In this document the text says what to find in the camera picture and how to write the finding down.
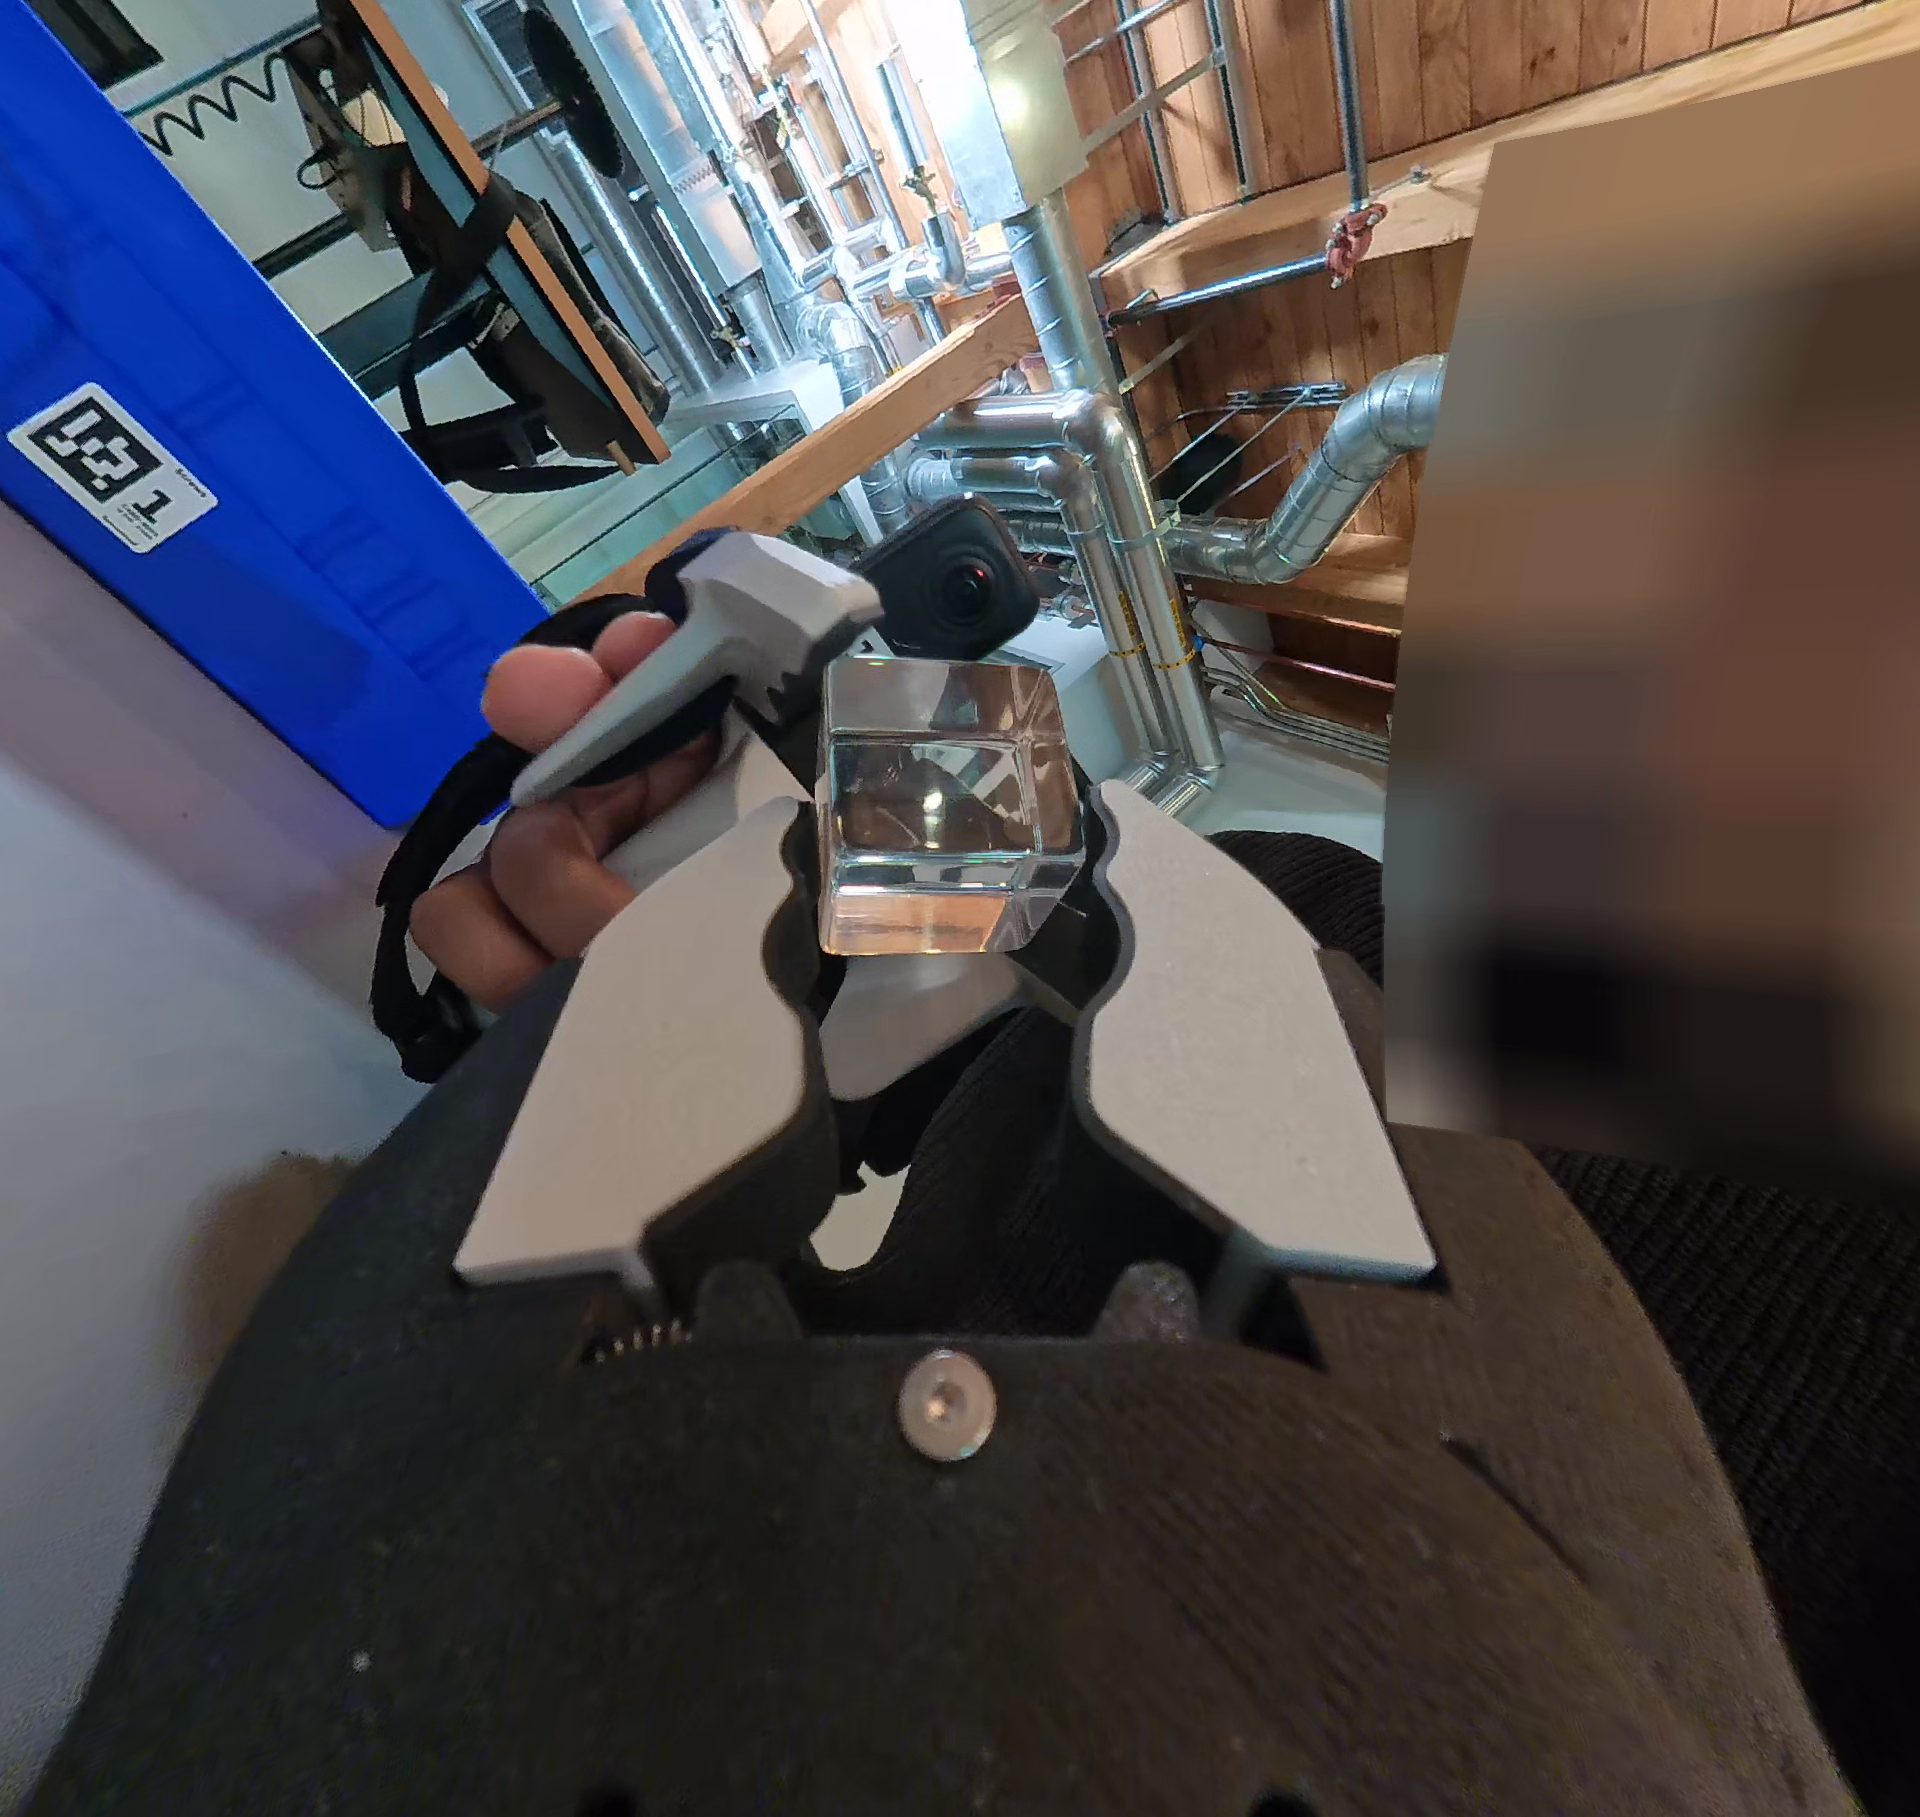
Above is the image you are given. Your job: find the silver spiral duct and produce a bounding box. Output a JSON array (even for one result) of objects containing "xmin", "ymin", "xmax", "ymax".
[{"xmin": 1001, "ymin": 198, "xmax": 1230, "ymax": 818}]

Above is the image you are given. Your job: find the metal conduit pipe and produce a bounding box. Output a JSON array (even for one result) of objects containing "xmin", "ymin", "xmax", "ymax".
[
  {"xmin": 1108, "ymin": 251, "xmax": 1346, "ymax": 334},
  {"xmin": 1314, "ymin": 0, "xmax": 1376, "ymax": 216}
]

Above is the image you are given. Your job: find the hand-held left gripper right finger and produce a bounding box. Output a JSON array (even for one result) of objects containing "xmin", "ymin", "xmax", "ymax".
[{"xmin": 1066, "ymin": 779, "xmax": 1442, "ymax": 1344}]

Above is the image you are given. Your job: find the silver cable tray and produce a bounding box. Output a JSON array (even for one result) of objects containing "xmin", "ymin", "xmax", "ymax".
[{"xmin": 1051, "ymin": 0, "xmax": 1353, "ymax": 223}]

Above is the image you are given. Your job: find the black coiled cable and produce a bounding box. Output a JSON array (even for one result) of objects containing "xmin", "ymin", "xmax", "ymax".
[{"xmin": 127, "ymin": 54, "xmax": 297, "ymax": 155}]

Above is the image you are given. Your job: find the silver flexible duct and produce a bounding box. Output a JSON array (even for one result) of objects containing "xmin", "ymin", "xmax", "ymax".
[{"xmin": 1162, "ymin": 353, "xmax": 1450, "ymax": 590}]

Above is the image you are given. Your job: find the clear acrylic cube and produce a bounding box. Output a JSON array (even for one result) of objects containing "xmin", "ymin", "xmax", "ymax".
[{"xmin": 816, "ymin": 654, "xmax": 1086, "ymax": 961}]

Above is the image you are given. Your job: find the blue plastic bin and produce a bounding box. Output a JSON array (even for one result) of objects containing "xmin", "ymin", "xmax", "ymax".
[{"xmin": 0, "ymin": 0, "xmax": 550, "ymax": 830}]

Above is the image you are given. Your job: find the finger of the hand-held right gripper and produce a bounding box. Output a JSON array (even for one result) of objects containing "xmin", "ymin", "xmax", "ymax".
[
  {"xmin": 820, "ymin": 947, "xmax": 1040, "ymax": 1108},
  {"xmin": 508, "ymin": 532, "xmax": 888, "ymax": 811}
]

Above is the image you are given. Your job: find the person's black knit sweater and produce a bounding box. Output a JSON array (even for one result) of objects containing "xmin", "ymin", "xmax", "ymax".
[{"xmin": 833, "ymin": 830, "xmax": 1920, "ymax": 1817}]

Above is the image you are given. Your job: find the thin copper pipe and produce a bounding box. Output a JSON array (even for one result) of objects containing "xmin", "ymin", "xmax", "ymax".
[{"xmin": 1200, "ymin": 629, "xmax": 1400, "ymax": 765}]

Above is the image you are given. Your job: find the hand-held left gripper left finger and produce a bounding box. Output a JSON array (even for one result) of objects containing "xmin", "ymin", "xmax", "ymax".
[{"xmin": 451, "ymin": 794, "xmax": 839, "ymax": 1321}]

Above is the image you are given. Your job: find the silver insulated pipe elbow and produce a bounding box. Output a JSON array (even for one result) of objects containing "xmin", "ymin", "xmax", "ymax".
[{"xmin": 900, "ymin": 392, "xmax": 1161, "ymax": 546}]

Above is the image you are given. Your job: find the black round disc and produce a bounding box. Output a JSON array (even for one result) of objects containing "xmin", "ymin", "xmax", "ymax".
[{"xmin": 520, "ymin": 8, "xmax": 626, "ymax": 179}]

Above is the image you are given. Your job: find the person's right hand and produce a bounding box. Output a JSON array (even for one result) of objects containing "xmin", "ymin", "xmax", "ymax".
[{"xmin": 408, "ymin": 613, "xmax": 729, "ymax": 1016}]

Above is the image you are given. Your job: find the silver ventilation duct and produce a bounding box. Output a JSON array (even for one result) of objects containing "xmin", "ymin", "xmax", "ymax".
[{"xmin": 389, "ymin": 0, "xmax": 786, "ymax": 396}]

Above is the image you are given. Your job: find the grey rectangular air duct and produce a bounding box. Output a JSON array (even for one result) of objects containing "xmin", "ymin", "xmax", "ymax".
[{"xmin": 953, "ymin": 0, "xmax": 1091, "ymax": 223}]

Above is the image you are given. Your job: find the wooden handrail beam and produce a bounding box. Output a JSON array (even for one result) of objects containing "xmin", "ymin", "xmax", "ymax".
[{"xmin": 578, "ymin": 294, "xmax": 1040, "ymax": 605}]

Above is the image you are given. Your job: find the table with wooden edge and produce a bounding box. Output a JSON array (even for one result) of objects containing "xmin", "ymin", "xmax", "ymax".
[{"xmin": 292, "ymin": 0, "xmax": 674, "ymax": 494}]

